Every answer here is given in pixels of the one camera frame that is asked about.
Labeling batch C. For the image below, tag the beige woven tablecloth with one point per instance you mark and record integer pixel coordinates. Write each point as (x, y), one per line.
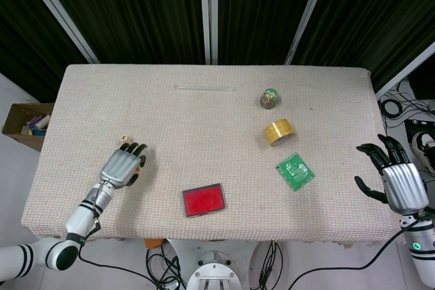
(221, 117)

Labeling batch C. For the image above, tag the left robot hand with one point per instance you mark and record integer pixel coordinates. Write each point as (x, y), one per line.
(119, 167)

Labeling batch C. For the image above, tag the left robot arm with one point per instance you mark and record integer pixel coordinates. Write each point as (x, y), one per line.
(81, 218)

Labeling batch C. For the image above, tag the orange floor object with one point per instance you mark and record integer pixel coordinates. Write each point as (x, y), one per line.
(153, 243)

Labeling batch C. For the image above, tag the white frame post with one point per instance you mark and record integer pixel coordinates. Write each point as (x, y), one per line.
(307, 15)
(57, 11)
(208, 15)
(404, 69)

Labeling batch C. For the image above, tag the purple packet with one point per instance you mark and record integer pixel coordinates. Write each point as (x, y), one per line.
(34, 122)

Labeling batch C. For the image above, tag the white roll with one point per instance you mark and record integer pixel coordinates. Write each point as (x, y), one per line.
(43, 123)

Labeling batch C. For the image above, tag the black monitor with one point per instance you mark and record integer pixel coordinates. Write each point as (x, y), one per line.
(423, 83)

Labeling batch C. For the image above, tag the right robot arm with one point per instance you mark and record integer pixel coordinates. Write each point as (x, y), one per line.
(421, 256)

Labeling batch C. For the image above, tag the brown cardboard box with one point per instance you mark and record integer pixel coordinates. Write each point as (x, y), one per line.
(17, 127)

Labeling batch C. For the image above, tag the yellow packing tape roll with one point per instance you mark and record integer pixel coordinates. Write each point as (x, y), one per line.
(277, 130)

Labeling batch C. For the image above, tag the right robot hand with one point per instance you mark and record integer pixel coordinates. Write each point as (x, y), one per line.
(406, 188)

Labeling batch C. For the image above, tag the dark green curtain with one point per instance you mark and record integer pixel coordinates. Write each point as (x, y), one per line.
(136, 15)

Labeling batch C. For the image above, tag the white black sneaker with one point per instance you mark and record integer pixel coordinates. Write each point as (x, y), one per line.
(423, 142)

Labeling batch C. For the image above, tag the green foil jelly cup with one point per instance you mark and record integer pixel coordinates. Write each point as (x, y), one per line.
(269, 98)

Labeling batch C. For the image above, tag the red ink pad case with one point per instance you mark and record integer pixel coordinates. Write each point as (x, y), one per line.
(204, 200)

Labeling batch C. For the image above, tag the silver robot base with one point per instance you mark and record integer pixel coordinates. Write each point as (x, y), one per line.
(214, 273)

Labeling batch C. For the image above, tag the green foil packet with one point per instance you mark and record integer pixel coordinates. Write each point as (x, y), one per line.
(295, 171)

